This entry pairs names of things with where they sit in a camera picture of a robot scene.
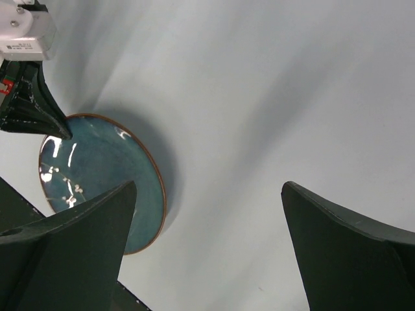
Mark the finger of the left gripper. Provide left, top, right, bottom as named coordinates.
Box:
left=1, top=61, right=72, bottom=140

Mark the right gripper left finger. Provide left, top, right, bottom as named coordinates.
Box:
left=1, top=181, right=137, bottom=310

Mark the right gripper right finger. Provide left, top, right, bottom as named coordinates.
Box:
left=281, top=181, right=414, bottom=310

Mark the dark blue ceramic plate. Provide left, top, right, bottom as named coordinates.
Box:
left=38, top=114, right=167, bottom=255

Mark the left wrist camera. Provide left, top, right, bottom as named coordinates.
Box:
left=1, top=1, right=58, bottom=62

